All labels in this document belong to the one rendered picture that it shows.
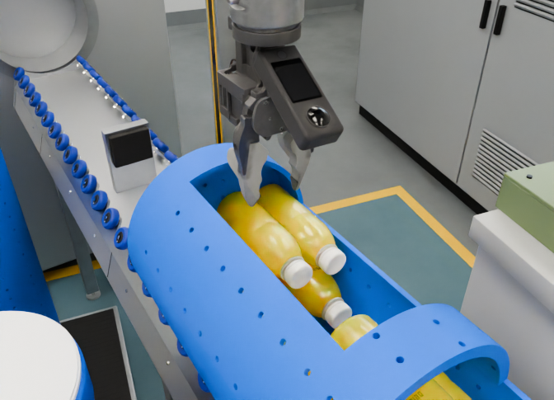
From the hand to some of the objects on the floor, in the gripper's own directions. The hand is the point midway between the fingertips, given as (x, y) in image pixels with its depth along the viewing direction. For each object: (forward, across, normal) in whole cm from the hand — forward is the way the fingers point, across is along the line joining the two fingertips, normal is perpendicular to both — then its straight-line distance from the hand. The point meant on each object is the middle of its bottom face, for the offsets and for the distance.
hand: (277, 191), depth 65 cm
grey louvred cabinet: (+127, -196, -91) cm, 250 cm away
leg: (+127, +7, -130) cm, 182 cm away
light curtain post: (+127, -33, -76) cm, 151 cm away
